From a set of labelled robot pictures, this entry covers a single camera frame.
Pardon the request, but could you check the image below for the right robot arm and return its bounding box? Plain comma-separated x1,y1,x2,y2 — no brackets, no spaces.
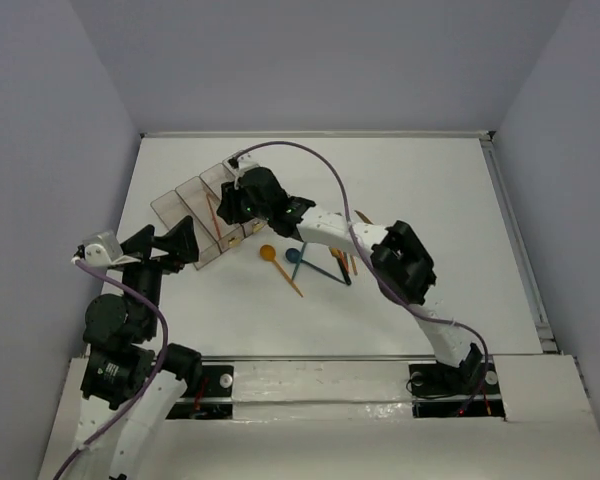
217,160,485,395

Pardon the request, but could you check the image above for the purple camera cable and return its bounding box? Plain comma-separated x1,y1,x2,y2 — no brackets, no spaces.
232,141,490,417
52,257,170,480

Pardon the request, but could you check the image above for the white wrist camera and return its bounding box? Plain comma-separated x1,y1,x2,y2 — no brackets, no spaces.
224,154,259,189
72,230,140,268

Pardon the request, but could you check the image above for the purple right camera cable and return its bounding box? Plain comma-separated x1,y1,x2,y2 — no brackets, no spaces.
232,141,490,417

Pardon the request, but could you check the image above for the yellow plastic spoon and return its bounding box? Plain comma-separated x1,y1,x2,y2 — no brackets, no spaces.
259,244,304,298

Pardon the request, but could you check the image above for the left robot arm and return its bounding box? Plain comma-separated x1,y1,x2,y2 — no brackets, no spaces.
55,216,202,479

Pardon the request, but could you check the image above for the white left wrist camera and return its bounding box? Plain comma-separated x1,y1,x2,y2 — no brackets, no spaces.
72,230,140,268

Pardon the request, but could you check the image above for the clear tray near end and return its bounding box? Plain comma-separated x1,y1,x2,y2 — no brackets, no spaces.
150,189,219,272

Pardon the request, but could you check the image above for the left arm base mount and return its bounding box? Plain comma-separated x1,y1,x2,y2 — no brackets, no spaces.
167,363,234,420

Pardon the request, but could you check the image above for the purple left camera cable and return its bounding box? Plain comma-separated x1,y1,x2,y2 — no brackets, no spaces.
52,257,170,480

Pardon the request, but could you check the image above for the dark blue plastic spoon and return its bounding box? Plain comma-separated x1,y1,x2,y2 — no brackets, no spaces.
285,248,346,285

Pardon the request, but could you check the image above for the orange plastic knife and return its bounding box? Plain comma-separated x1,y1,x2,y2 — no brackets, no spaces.
348,254,358,276

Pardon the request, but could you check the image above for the teal plastic fork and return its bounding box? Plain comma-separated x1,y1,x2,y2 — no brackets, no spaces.
292,243,307,279

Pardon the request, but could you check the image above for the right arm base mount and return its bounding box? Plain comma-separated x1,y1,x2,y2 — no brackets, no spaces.
405,362,506,419

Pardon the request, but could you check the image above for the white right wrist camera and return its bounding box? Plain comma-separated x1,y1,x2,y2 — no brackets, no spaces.
224,154,259,189

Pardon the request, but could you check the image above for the gold knife dark handle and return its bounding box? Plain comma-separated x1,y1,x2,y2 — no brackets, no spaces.
334,257,352,286

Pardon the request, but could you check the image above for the clear tray far end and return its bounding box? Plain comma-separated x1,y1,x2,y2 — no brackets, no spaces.
221,149,261,189

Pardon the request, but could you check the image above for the clear tray end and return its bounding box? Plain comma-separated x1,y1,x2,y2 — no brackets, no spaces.
221,149,261,189
150,189,219,272

